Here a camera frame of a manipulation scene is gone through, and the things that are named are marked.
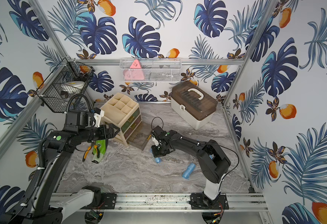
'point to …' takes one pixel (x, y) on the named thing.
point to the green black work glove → (102, 149)
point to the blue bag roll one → (158, 160)
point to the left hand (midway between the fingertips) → (112, 127)
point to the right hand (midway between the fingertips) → (156, 155)
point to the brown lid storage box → (195, 105)
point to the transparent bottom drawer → (140, 136)
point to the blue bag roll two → (188, 171)
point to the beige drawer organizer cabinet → (124, 112)
